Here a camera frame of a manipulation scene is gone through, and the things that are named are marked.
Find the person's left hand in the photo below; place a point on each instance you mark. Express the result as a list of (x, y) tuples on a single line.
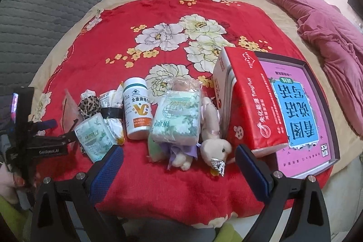
[(10, 183)]

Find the red floral blanket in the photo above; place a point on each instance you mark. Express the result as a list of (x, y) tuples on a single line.
[(159, 40)]

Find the white vitamin bottle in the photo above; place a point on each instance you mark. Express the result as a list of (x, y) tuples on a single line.
[(137, 109)]

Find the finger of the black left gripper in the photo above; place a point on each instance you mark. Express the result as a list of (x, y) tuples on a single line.
[(68, 138)]

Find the white floral scrunchie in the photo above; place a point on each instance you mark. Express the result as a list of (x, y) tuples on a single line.
[(87, 94)]

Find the green white tissue pack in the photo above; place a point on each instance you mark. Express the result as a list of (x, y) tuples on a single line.
[(178, 118)]

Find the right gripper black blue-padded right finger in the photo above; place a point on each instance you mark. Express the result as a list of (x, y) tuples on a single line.
[(308, 219)]

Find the small green tissue pack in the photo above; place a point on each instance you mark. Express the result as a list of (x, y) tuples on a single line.
[(95, 137)]

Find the pink quilt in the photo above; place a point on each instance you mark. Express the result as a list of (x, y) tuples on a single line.
[(339, 43)]

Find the taped white snack packet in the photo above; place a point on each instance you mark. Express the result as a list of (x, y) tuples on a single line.
[(111, 108)]

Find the red tissue box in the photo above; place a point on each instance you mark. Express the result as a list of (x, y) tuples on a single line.
[(247, 104)]

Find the bagged peach sponge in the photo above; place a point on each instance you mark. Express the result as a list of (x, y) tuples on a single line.
[(186, 84)]

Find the cream plush bear with crown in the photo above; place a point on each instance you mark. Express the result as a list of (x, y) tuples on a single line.
[(214, 150)]

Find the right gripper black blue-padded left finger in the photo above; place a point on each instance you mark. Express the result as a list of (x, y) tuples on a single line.
[(66, 210)]

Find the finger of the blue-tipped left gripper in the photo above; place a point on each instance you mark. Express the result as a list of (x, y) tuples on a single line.
[(42, 125)]

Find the grey quilted headboard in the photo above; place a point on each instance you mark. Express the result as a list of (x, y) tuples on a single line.
[(30, 29)]

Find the leopard print scrunchie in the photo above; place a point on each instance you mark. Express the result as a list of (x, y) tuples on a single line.
[(89, 106)]

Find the beige bed sheet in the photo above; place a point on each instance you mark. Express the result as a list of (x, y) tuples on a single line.
[(349, 143)]

